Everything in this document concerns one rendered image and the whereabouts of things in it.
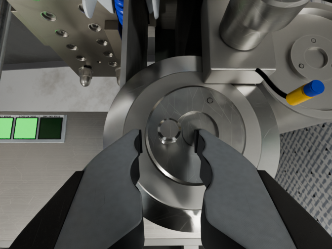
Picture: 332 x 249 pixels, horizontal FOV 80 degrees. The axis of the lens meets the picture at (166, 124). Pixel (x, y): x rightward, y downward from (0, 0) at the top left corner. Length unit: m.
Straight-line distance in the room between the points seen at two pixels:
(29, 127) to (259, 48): 0.53
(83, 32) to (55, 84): 2.43
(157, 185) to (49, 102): 2.69
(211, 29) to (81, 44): 0.35
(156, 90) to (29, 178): 0.47
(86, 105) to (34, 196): 2.03
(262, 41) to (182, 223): 0.15
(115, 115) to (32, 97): 2.82
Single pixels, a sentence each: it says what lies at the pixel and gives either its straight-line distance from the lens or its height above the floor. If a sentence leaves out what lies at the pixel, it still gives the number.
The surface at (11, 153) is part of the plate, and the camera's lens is 0.62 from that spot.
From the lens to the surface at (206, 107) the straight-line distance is 0.15.
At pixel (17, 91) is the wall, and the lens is 3.15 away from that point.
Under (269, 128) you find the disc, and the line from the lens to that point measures 0.19.
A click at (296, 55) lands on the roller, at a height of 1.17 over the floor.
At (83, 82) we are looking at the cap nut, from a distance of 0.56.
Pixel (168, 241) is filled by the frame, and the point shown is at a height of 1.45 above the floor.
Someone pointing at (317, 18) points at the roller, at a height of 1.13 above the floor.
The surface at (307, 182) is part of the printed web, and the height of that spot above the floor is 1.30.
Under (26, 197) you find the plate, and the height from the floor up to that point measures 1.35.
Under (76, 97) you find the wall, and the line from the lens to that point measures 2.65.
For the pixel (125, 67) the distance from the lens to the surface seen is 0.19.
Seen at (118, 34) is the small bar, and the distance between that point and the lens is 0.39.
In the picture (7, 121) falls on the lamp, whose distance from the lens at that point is 0.63.
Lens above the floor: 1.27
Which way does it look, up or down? 11 degrees down
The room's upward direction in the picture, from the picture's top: 180 degrees clockwise
